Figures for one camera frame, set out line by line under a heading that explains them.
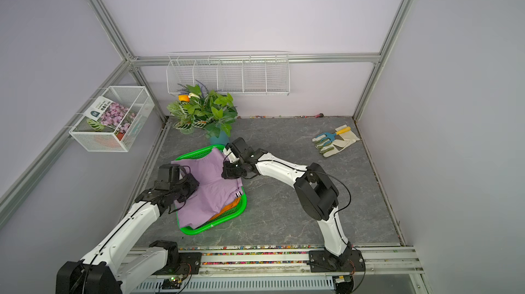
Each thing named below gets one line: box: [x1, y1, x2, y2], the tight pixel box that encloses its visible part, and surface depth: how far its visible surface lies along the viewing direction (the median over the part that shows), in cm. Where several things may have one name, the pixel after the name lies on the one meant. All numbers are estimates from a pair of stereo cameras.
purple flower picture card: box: [83, 96, 137, 136], surface depth 75 cm
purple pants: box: [170, 147, 244, 230], surface depth 81 cm
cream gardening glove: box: [311, 124, 361, 158], surface depth 111 cm
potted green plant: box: [166, 79, 238, 146], surface depth 82 cm
